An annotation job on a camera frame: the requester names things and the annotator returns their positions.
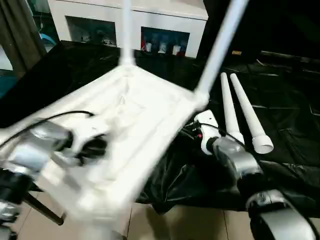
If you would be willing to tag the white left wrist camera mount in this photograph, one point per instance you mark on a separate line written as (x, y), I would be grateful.
(80, 140)

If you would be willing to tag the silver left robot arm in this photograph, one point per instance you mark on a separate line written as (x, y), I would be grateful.
(37, 147)

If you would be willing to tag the white bottle with dark cap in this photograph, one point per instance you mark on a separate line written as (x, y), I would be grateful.
(148, 47)

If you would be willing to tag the grey curtain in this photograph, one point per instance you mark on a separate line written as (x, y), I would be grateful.
(17, 35)

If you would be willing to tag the black plastic mat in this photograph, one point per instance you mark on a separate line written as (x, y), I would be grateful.
(275, 112)

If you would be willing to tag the white cabinet with glass doors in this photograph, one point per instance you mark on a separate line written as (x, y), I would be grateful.
(100, 12)

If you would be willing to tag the teal plastic stool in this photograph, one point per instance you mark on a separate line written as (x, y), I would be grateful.
(48, 40)

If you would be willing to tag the white plastic table leg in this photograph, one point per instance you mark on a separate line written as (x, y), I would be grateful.
(220, 45)
(128, 32)
(228, 107)
(250, 115)

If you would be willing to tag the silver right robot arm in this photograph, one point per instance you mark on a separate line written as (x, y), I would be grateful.
(240, 160)

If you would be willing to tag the black metal workbench leg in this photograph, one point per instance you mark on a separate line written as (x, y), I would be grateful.
(45, 207)

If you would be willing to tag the white plastic table top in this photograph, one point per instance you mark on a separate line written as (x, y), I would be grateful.
(137, 112)

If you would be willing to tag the blue floor mat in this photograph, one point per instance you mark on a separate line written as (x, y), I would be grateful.
(7, 85)

